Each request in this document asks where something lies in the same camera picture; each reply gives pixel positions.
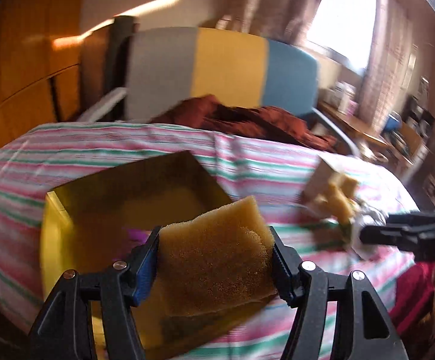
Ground gold metal tin box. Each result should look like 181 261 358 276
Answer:
40 151 272 359

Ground tan sponge block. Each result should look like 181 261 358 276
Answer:
313 183 354 226

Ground striped pink green bedsheet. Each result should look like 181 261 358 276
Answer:
0 121 425 360

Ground patterned beige curtain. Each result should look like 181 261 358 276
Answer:
216 0 322 47

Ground beige medicine carton box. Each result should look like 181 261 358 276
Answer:
301 157 343 211

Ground wooden side shelf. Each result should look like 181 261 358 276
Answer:
318 102 389 149

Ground white product boxes on shelf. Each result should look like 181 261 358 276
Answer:
323 81 357 116

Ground purple candy wrapper packet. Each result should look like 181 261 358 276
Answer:
127 229 151 244

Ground red bedding at edge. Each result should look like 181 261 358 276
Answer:
389 262 435 336

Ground small brown sponge block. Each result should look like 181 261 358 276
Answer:
338 173 359 199

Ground orange wooden wardrobe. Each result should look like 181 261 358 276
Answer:
0 0 83 148

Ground dark red jacket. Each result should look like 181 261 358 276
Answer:
149 94 337 152

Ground grey yellow blue armchair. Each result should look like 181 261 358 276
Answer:
79 25 359 156

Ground yellow sponge block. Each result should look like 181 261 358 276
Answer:
156 196 276 316

